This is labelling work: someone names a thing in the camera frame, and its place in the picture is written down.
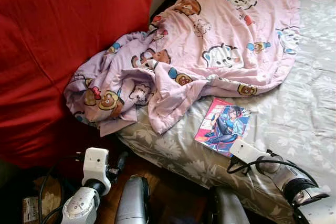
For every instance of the grey floral bed sheet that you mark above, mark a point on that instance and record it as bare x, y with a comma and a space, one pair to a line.
299, 108

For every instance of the anime cover manga book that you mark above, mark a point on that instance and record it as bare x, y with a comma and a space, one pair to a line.
223, 125

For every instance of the silver robot leg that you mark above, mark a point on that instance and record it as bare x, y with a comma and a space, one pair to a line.
231, 208
132, 203

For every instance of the silver robot left leg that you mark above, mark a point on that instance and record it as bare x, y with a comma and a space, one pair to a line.
132, 203

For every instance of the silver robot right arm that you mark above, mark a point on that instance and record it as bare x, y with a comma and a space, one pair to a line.
299, 187

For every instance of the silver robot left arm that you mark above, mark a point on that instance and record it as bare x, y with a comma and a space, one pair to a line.
79, 205

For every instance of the pink cartoon print blanket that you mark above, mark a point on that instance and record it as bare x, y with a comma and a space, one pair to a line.
220, 30

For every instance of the black round waste bin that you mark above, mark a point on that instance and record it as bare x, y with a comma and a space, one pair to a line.
31, 208

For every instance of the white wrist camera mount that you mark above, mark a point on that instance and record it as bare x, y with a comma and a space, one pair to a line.
96, 166
245, 151

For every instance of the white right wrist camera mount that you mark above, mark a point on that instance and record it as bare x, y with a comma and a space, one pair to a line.
245, 151

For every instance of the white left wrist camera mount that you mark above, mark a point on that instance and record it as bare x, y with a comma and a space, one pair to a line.
96, 166

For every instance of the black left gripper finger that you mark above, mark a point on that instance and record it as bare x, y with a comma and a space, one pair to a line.
123, 159

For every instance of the silver robot right leg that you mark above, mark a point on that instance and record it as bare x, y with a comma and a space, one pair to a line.
231, 208

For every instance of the red fabric sofa cover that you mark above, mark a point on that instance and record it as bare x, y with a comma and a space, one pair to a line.
63, 51

